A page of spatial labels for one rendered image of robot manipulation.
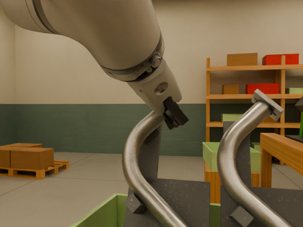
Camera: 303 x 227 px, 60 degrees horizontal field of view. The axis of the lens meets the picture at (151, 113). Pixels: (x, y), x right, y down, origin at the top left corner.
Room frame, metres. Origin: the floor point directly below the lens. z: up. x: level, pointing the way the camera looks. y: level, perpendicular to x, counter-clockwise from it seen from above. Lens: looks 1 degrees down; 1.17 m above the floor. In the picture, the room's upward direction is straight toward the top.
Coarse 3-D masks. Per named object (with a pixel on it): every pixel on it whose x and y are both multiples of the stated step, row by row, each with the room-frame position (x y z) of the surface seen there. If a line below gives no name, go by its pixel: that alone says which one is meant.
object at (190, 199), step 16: (160, 128) 0.52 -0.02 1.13; (144, 144) 0.52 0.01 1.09; (144, 160) 0.50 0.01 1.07; (144, 176) 0.49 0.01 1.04; (128, 192) 0.49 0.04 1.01; (160, 192) 0.47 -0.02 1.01; (176, 192) 0.47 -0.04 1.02; (192, 192) 0.46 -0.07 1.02; (208, 192) 0.45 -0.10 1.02; (176, 208) 0.46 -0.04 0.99; (192, 208) 0.45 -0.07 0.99; (208, 208) 0.44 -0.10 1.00; (128, 224) 0.46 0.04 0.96; (144, 224) 0.46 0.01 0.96; (160, 224) 0.45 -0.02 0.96; (192, 224) 0.44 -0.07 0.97; (208, 224) 0.43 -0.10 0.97
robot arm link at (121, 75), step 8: (160, 40) 0.29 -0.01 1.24; (160, 48) 0.30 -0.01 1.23; (152, 56) 0.29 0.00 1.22; (160, 56) 0.31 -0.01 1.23; (144, 64) 0.30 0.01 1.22; (152, 64) 0.29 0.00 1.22; (112, 72) 0.30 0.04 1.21; (120, 72) 0.29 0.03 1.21; (128, 72) 0.29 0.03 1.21; (136, 72) 0.30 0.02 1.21; (120, 80) 0.31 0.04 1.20; (128, 80) 0.31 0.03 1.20
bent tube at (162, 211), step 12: (180, 108) 0.47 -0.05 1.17; (144, 120) 0.48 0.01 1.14; (156, 120) 0.48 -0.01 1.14; (132, 132) 0.48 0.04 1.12; (144, 132) 0.48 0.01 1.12; (132, 144) 0.47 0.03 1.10; (132, 156) 0.46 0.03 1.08; (132, 168) 0.45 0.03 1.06; (132, 180) 0.44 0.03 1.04; (144, 180) 0.45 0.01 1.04; (144, 192) 0.43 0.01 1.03; (156, 192) 0.44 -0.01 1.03; (144, 204) 0.43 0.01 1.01; (156, 204) 0.42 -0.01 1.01; (168, 204) 0.43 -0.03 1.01; (156, 216) 0.42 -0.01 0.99; (168, 216) 0.41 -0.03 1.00
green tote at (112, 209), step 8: (112, 200) 0.59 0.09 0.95; (120, 200) 0.62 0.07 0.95; (96, 208) 0.54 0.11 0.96; (104, 208) 0.56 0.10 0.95; (112, 208) 0.59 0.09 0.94; (120, 208) 0.62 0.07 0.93; (216, 208) 0.55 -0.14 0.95; (88, 216) 0.50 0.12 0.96; (96, 216) 0.52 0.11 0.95; (104, 216) 0.56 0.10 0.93; (112, 216) 0.59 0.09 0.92; (120, 216) 0.62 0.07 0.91; (216, 216) 0.55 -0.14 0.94; (72, 224) 0.46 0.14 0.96; (80, 224) 0.47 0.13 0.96; (88, 224) 0.49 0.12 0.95; (96, 224) 0.52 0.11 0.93; (104, 224) 0.56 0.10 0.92; (112, 224) 0.59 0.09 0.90; (120, 224) 0.62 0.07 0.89; (216, 224) 0.55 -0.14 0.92
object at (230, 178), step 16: (256, 96) 0.45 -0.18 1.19; (256, 112) 0.43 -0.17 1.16; (272, 112) 0.44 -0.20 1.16; (240, 128) 0.43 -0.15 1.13; (224, 144) 0.43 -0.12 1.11; (224, 160) 0.41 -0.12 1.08; (224, 176) 0.41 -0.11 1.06; (240, 192) 0.39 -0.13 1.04; (256, 208) 0.38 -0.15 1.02; (272, 224) 0.36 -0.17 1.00; (288, 224) 0.37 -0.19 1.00
